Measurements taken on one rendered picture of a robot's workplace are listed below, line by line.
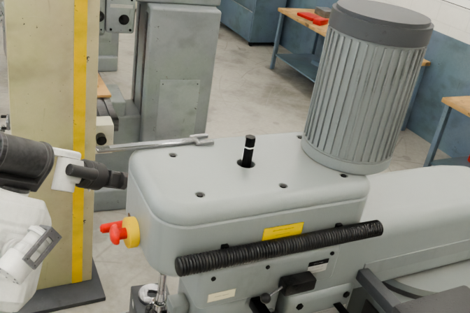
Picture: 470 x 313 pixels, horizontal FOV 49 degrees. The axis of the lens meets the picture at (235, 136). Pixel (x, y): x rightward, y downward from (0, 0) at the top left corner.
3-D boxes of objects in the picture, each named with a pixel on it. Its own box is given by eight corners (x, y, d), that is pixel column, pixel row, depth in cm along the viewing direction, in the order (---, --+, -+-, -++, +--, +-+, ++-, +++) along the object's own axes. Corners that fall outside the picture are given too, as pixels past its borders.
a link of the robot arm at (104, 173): (100, 193, 172) (71, 188, 163) (105, 165, 174) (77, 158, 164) (126, 197, 165) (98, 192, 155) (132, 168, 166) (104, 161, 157)
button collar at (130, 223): (129, 255, 99) (131, 230, 97) (121, 235, 104) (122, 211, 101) (139, 253, 100) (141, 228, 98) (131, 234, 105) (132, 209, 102)
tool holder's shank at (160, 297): (166, 303, 157) (170, 275, 152) (156, 305, 156) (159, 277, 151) (164, 295, 160) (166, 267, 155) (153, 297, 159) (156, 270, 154)
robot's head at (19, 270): (-13, 264, 110) (0, 266, 103) (20, 226, 115) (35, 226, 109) (10, 283, 112) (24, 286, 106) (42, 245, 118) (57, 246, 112)
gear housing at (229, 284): (196, 314, 102) (202, 276, 97) (158, 238, 121) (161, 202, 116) (334, 281, 117) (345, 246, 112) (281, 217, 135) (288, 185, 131)
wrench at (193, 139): (98, 156, 99) (98, 152, 99) (94, 146, 102) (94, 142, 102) (213, 144, 110) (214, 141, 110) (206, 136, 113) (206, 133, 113)
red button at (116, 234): (112, 250, 98) (112, 233, 97) (107, 237, 102) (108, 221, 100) (129, 247, 100) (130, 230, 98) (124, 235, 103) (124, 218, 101)
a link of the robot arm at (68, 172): (75, 193, 161) (43, 188, 152) (82, 159, 163) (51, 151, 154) (98, 196, 155) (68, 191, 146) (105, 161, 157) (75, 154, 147)
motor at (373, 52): (333, 180, 104) (376, 24, 90) (284, 135, 120) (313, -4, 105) (408, 170, 113) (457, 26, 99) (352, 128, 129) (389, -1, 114)
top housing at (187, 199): (155, 288, 92) (162, 216, 85) (118, 206, 113) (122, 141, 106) (362, 244, 113) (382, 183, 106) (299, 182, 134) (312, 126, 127)
